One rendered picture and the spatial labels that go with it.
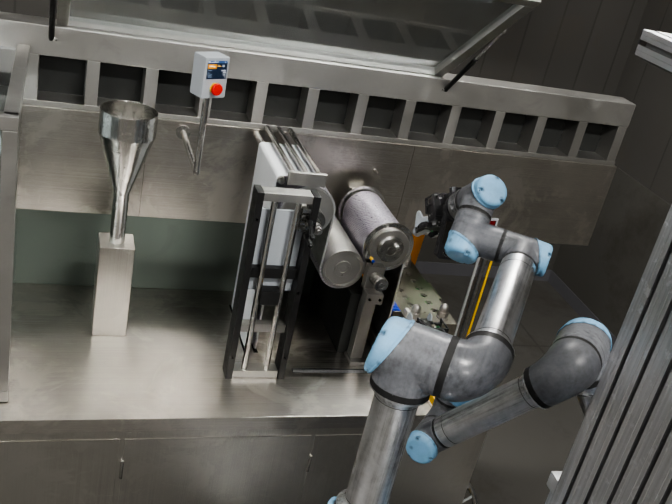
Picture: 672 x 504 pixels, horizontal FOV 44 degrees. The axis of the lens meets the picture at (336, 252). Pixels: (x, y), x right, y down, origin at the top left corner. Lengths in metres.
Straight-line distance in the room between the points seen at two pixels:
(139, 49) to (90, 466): 1.07
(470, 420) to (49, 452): 1.00
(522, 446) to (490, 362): 2.42
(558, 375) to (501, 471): 1.96
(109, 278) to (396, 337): 1.00
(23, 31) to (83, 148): 0.34
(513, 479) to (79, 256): 2.07
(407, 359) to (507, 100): 1.34
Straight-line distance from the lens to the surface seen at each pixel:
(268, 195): 2.00
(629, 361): 1.36
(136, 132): 2.08
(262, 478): 2.31
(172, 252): 2.55
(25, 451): 2.16
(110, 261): 2.24
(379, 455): 1.61
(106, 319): 2.33
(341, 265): 2.29
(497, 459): 3.79
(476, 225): 1.81
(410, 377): 1.50
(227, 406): 2.15
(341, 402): 2.25
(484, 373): 1.50
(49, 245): 2.52
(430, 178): 2.65
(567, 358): 1.81
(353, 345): 2.39
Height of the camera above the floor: 2.19
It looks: 25 degrees down
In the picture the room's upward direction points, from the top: 13 degrees clockwise
